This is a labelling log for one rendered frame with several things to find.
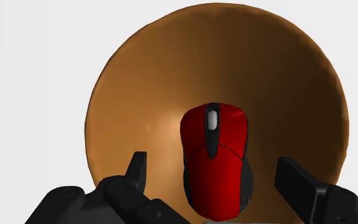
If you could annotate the brown bowl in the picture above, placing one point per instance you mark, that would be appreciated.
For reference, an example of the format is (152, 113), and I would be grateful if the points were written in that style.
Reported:
(172, 93)

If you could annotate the red computer mouse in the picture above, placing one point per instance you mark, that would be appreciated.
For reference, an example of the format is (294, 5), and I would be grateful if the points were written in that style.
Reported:
(216, 161)

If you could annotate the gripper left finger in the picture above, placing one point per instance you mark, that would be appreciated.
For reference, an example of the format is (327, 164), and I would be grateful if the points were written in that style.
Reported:
(126, 195)

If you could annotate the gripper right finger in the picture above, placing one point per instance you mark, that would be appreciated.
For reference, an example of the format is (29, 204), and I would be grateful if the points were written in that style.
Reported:
(318, 194)

